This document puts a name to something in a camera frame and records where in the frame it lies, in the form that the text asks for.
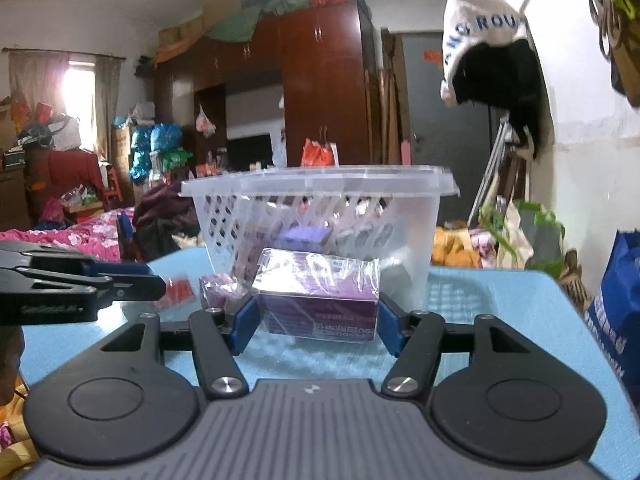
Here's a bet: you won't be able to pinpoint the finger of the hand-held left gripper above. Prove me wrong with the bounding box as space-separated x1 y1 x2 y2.
95 274 167 307
82 258 154 278

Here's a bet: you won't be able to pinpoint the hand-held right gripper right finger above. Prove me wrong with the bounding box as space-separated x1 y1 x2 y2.
377 294 531 401

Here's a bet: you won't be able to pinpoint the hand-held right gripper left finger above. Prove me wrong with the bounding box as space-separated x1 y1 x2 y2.
100 296 261 401

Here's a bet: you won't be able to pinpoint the red packet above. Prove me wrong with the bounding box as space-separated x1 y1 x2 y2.
155 277 195 309

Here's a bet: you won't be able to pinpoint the purple box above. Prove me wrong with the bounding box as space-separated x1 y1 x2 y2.
269 225 334 254
251 247 383 344

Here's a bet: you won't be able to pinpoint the clear plastic basket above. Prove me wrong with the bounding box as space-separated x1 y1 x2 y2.
179 163 461 312

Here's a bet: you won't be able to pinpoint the small purple packet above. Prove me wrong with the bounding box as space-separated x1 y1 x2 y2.
198 273 242 312

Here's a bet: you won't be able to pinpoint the maroon cloth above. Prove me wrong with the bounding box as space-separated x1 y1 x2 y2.
131 182 204 262

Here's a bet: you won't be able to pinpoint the orange printed cloth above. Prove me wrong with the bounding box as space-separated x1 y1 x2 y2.
431 226 499 269

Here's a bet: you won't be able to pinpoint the green packet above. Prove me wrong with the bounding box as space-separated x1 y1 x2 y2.
162 148 194 171

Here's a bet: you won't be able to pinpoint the blue plastic bags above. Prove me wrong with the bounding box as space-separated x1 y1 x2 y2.
128 122 184 182

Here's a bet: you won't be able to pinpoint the white patterned bag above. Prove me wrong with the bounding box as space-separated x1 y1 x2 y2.
49 117 82 151

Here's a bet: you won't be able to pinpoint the beige curtain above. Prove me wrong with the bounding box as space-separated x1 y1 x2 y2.
92 55 124 162
8 51 72 117

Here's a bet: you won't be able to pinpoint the pink white hanging plastic bag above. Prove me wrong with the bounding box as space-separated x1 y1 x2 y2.
195 105 217 139

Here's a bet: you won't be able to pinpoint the bright window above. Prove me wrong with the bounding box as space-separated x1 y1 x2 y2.
64 62 99 154

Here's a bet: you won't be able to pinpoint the green white shopping bag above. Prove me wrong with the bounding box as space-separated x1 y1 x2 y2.
479 199 567 274

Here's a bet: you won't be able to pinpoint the black television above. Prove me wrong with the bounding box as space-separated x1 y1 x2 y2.
225 133 274 171

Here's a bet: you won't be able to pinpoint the orange white shopping bag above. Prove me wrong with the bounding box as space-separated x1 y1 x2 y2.
301 138 337 167

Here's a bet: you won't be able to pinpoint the folding metal rack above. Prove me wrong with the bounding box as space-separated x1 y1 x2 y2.
466 114 509 227

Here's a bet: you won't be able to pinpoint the grey door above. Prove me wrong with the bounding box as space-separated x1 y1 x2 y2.
399 32 494 222

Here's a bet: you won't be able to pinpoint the curtain rod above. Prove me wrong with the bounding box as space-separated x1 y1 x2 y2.
2 47 126 61

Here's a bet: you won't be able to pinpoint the wooden planks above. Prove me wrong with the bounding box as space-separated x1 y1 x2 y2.
379 29 412 167

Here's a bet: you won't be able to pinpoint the blue woven bag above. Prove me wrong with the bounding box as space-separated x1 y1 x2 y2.
583 229 640 412

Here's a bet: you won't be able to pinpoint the small cardboard box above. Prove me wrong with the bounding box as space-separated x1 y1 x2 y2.
158 14 206 49

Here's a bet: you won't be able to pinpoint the brown wooden wardrobe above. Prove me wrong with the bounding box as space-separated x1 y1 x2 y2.
151 0 377 172

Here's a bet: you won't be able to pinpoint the green cloth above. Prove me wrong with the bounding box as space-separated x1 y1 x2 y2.
204 0 322 44

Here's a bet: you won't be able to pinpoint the black hanging garment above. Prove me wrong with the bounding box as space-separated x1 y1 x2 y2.
456 39 552 162

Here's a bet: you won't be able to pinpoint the large cardboard box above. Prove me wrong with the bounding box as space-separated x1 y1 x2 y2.
201 0 244 29

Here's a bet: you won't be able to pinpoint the brown hanging bag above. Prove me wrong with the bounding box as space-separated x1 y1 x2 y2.
584 0 640 109

